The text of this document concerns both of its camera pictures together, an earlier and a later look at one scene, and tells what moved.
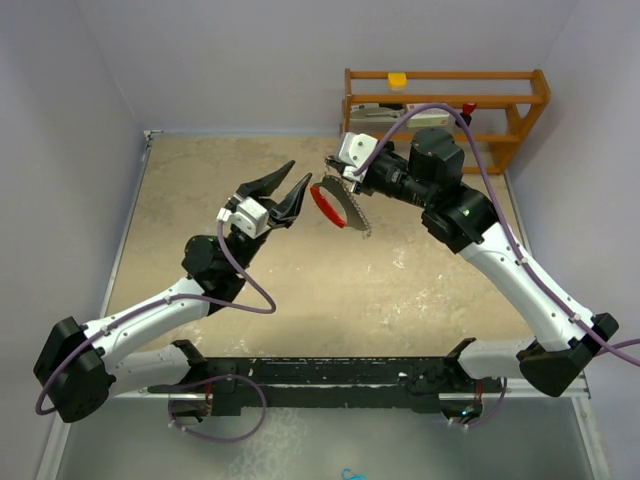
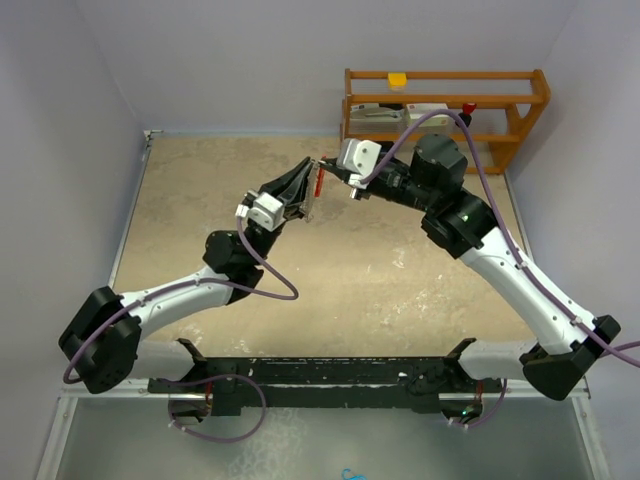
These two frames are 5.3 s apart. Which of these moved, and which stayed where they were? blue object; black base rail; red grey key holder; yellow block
Moved: red grey key holder
Stayed: yellow block; blue object; black base rail
